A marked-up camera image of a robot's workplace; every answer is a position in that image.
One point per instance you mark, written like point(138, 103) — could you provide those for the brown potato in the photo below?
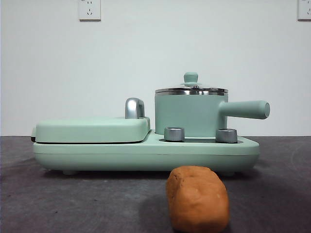
point(199, 199)

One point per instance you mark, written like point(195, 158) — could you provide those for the mint green griddle lid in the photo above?
point(90, 128)

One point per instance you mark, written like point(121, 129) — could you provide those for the silver control knob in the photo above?
point(226, 135)
point(174, 134)

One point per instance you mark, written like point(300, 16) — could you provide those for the glass lid with green knob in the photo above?
point(191, 77)

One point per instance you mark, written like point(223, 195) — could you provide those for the white wall socket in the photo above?
point(89, 11)
point(305, 9)

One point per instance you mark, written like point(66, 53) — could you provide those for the mint green breakfast machine base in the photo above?
point(145, 157)

